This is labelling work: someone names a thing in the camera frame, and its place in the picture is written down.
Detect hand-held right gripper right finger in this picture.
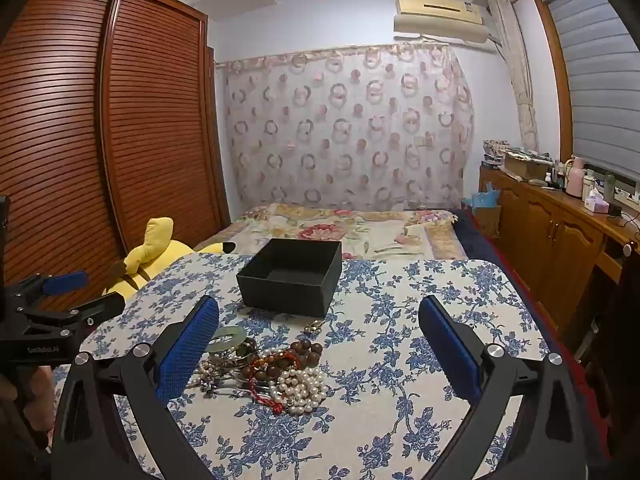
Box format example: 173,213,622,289
417,295,586,480

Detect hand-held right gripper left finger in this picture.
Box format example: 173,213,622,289
50,295,221,480

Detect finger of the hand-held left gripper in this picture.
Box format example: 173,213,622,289
0,271,90,312
15,294,126,341

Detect small grey bead necklace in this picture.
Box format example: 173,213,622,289
187,355,251,398

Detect pale jade disc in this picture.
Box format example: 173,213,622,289
207,326,247,353

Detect red cord bracelet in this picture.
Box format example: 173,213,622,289
248,377,286,415

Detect black square box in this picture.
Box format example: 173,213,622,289
236,238,343,317

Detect white pearl necklace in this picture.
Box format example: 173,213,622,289
267,366,331,416

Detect dark wooden bead bracelet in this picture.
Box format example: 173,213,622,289
242,338,325,382

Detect person's left hand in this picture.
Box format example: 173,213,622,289
0,366,55,448

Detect yellow plush toy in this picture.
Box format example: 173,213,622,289
102,217,237,297

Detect blue floral tablecloth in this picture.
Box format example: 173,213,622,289
52,252,551,480

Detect dark blue blanket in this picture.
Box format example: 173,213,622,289
452,207,521,281

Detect brown cardboard box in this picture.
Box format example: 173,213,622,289
472,205,502,238

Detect floral bed blanket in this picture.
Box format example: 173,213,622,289
192,202,468,261

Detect brown slatted wooden wardrobe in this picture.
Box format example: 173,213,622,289
0,0,232,311

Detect blue plastic bag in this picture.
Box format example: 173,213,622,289
462,182,502,209

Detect long wooden cabinet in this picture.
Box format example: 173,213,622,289
477,165,640,356

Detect dark wooden chair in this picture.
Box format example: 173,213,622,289
575,241,640,441

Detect open cardboard box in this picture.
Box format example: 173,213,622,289
502,152,553,181

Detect stack of folded fabric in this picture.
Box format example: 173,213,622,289
482,140,511,166

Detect pink tissue box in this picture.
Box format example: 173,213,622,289
585,190,611,216

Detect pink thermos jug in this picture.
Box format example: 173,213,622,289
565,156,587,197

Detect circle patterned sheer curtain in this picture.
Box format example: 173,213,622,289
220,42,476,211

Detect tied beige curtain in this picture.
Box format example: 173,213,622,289
487,0,541,151

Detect grey window blind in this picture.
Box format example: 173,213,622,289
542,0,640,181

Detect white wall air conditioner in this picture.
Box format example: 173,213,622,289
392,0,493,53

